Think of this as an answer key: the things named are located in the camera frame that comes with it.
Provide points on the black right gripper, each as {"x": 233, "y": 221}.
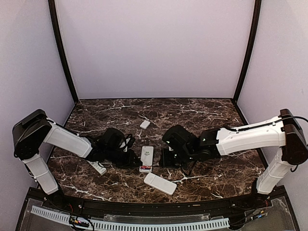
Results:
{"x": 164, "y": 160}

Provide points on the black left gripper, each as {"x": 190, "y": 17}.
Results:
{"x": 129, "y": 162}

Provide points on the white TCL remote control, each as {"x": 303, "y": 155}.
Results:
{"x": 147, "y": 155}

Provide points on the white battery cover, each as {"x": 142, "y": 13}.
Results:
{"x": 145, "y": 124}

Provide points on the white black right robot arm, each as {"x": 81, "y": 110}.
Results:
{"x": 282, "y": 131}

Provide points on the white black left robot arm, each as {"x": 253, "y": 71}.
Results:
{"x": 35, "y": 129}

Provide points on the white remote face down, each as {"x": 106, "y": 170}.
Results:
{"x": 160, "y": 183}

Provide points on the small white buttoned remote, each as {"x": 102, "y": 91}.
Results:
{"x": 98, "y": 167}

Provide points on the white slotted cable duct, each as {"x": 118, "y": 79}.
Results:
{"x": 131, "y": 223}

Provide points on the black front rail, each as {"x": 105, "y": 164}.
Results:
{"x": 96, "y": 208}

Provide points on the black left corner post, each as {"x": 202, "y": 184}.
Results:
{"x": 61, "y": 51}

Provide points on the black corner post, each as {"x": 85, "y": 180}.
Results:
{"x": 61, "y": 51}
{"x": 249, "y": 50}

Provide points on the black right corner post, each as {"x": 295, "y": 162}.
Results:
{"x": 249, "y": 50}

